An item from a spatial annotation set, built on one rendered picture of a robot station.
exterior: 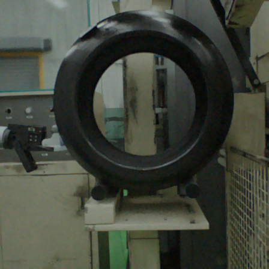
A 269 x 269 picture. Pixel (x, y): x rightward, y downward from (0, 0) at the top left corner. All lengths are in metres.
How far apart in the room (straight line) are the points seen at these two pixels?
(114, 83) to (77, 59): 9.10
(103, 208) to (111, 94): 9.11
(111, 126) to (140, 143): 8.63
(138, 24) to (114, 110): 9.01
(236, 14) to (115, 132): 8.87
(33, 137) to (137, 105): 0.45
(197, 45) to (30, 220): 1.26
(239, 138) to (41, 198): 1.03
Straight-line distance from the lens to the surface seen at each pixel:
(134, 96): 1.33
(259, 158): 0.98
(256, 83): 1.32
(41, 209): 1.80
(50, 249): 1.86
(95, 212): 1.01
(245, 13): 1.26
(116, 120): 9.96
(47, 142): 1.10
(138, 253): 1.44
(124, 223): 1.02
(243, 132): 1.30
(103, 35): 0.99
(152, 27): 0.98
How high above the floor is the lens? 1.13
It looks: 3 degrees down
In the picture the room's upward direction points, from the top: 2 degrees counter-clockwise
